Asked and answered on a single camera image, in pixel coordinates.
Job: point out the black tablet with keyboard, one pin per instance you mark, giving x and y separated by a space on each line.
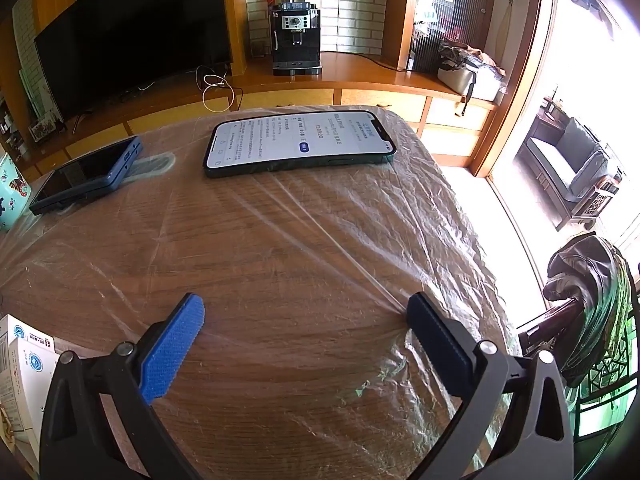
82 177

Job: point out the wooden television cabinet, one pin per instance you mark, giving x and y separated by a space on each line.
360 70

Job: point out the dark green smartphone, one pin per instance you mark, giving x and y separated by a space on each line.
300 142

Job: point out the teal patterned mug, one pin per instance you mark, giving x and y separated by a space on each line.
12 195

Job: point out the dark jacket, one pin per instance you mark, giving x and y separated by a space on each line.
590 300

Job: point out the dark wooden chair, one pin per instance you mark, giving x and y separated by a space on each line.
550 325

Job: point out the black flat screen television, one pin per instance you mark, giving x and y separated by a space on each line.
130 35

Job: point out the grey bag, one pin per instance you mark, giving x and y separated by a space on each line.
470 70

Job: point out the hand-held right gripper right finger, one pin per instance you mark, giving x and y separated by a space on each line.
440 345

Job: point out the white and blue carton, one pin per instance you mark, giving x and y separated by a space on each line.
30 385

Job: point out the small photo card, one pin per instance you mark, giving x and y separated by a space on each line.
45 130

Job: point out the grey cushioned wooden armchair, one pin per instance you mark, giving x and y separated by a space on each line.
570 160

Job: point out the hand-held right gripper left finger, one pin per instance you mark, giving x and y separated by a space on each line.
172 345

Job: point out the black ribbed heater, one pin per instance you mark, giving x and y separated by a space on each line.
425 52

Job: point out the black coffee machine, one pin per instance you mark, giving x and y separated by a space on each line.
295 45

